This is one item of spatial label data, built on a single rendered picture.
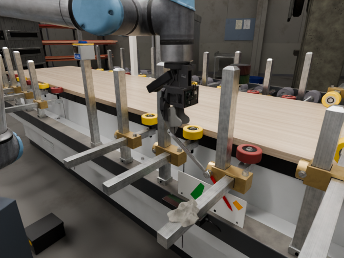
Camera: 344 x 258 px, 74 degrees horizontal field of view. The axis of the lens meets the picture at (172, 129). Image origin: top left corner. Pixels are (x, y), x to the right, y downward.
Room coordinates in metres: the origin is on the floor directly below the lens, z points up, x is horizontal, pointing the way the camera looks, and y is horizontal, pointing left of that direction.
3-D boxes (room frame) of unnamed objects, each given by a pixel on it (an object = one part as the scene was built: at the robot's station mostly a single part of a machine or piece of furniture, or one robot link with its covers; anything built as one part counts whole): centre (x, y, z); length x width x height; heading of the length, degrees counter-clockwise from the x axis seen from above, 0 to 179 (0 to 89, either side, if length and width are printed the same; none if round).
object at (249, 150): (0.68, -0.25, 0.85); 0.08 x 0.08 x 0.11
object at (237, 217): (0.63, -0.12, 0.75); 0.26 x 0.01 x 0.10; 48
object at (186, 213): (0.43, -0.03, 0.87); 0.09 x 0.07 x 0.02; 138
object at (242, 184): (0.62, -0.18, 0.85); 0.14 x 0.06 x 0.05; 48
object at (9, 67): (1.95, 1.34, 0.94); 0.04 x 0.04 x 0.48; 48
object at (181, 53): (0.65, -0.02, 1.20); 0.10 x 0.09 x 0.05; 138
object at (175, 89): (0.65, -0.02, 1.12); 0.09 x 0.08 x 0.12; 48
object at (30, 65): (1.62, 0.97, 0.86); 0.04 x 0.04 x 0.48; 48
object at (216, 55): (7.76, -1.74, 0.42); 1.65 x 0.62 x 0.85; 165
